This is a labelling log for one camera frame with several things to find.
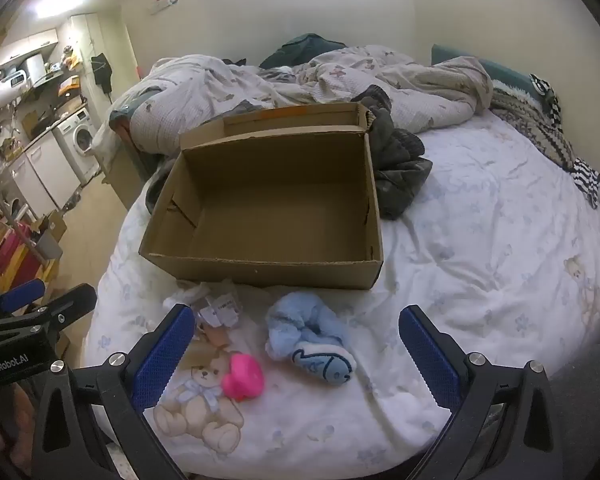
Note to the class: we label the black white striped cloth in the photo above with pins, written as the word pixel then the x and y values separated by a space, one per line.
pixel 595 180

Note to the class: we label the white sock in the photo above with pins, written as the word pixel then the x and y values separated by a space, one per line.
pixel 182 296

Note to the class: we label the pink box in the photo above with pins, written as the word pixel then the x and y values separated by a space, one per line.
pixel 12 252

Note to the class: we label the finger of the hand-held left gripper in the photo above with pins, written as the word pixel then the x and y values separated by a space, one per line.
pixel 22 294
pixel 72 300

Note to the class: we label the white wall cabinet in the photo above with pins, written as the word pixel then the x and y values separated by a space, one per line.
pixel 27 45

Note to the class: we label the beige printed duvet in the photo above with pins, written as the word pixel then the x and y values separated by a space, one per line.
pixel 205 85

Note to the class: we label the teal pillow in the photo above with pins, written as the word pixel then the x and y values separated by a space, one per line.
pixel 505 77

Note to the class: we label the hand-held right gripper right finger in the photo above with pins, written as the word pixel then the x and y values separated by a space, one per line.
pixel 430 355

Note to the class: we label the grey trouser leg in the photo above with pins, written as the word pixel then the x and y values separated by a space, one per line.
pixel 590 410

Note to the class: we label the dark teal cloth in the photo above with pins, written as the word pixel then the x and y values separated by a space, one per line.
pixel 300 47

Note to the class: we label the white floor cabinet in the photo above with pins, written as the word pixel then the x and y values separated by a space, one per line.
pixel 45 175

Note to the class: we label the blue plush fish toy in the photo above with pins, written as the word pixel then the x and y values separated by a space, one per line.
pixel 305 340

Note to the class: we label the knitted blanket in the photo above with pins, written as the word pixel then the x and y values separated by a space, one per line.
pixel 530 120

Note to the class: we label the dark green garment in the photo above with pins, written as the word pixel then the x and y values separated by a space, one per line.
pixel 397 170

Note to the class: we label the black hanging bag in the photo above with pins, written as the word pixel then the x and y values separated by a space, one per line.
pixel 101 70

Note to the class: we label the wooden rack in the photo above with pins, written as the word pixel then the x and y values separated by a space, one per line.
pixel 0 260

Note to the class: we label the white washing machine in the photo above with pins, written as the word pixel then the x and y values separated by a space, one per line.
pixel 80 140

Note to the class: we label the wooden bed frame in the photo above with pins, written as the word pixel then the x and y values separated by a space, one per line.
pixel 125 175

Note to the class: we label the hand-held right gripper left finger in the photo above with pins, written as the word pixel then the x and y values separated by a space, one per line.
pixel 160 360

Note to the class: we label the brown cardboard box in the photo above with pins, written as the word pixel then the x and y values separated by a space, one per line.
pixel 280 200

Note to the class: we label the clear plastic packet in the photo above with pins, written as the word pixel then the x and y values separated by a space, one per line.
pixel 220 307

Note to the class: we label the grey dustpan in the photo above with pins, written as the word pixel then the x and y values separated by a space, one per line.
pixel 49 246

